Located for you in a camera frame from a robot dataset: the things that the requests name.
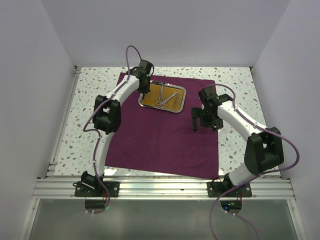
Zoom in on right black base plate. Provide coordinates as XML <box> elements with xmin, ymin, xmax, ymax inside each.
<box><xmin>206</xmin><ymin>181</ymin><xmax>253</xmax><ymax>198</ymax></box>

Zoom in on steel instrument tray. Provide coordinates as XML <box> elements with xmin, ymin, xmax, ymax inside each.
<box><xmin>138</xmin><ymin>80</ymin><xmax>188</xmax><ymax>114</ymax></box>

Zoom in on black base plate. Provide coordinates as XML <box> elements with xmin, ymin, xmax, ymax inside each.
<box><xmin>72</xmin><ymin>181</ymin><xmax>120</xmax><ymax>198</ymax></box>
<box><xmin>206</xmin><ymin>181</ymin><xmax>253</xmax><ymax>198</ymax></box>

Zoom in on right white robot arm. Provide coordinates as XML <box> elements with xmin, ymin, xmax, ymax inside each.
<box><xmin>191</xmin><ymin>86</ymin><xmax>284</xmax><ymax>197</ymax></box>

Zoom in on aluminium frame rail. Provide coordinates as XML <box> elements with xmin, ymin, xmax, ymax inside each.
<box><xmin>31</xmin><ymin>175</ymin><xmax>295</xmax><ymax>200</ymax></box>

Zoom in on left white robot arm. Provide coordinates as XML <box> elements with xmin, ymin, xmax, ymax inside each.
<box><xmin>76</xmin><ymin>59</ymin><xmax>155</xmax><ymax>197</ymax></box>

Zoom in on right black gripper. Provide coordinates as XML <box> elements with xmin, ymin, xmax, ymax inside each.
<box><xmin>191</xmin><ymin>106</ymin><xmax>224</xmax><ymax>132</ymax></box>

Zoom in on left side aluminium rail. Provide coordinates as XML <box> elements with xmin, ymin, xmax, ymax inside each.
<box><xmin>45</xmin><ymin>65</ymin><xmax>82</xmax><ymax>178</ymax></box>

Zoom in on tan wax pad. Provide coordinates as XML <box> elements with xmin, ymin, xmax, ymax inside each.
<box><xmin>141</xmin><ymin>83</ymin><xmax>185</xmax><ymax>111</ymax></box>

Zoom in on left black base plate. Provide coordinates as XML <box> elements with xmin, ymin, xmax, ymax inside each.
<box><xmin>72</xmin><ymin>181</ymin><xmax>120</xmax><ymax>198</ymax></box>

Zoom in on steel tweezers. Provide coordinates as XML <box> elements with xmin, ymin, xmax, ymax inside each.
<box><xmin>172</xmin><ymin>93</ymin><xmax>180</xmax><ymax>110</ymax></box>

